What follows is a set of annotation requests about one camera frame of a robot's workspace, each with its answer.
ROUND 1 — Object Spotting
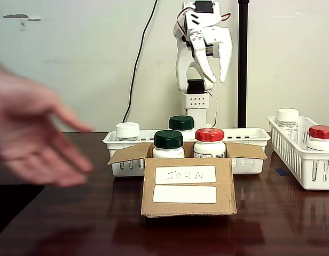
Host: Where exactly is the white plastic basket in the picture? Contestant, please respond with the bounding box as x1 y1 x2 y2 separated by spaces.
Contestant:
266 116 329 191
102 127 272 177

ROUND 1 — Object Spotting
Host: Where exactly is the thin robot wire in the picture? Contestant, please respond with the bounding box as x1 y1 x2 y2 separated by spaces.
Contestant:
207 90 219 129

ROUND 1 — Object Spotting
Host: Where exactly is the open cardboard box with labels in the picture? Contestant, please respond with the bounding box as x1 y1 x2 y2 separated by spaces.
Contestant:
107 141 269 218

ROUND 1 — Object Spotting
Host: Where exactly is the green-capped bottle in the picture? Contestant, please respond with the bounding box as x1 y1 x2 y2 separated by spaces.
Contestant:
168 115 195 140
152 130 185 159

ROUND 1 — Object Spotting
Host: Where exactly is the black vertical pole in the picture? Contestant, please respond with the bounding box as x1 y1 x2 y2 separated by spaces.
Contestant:
238 0 248 128

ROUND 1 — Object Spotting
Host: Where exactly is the black power cable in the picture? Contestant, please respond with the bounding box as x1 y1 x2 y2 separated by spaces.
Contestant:
122 0 159 122

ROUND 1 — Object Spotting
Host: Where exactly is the person's bare hand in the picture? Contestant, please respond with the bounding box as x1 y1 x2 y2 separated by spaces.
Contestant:
0 60 97 189

